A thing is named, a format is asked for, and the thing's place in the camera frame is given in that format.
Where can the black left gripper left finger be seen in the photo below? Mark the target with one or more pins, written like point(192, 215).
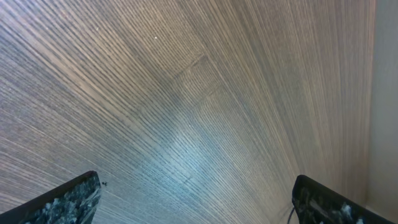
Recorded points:
point(73, 202)

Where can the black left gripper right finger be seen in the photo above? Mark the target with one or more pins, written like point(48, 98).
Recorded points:
point(316, 204)

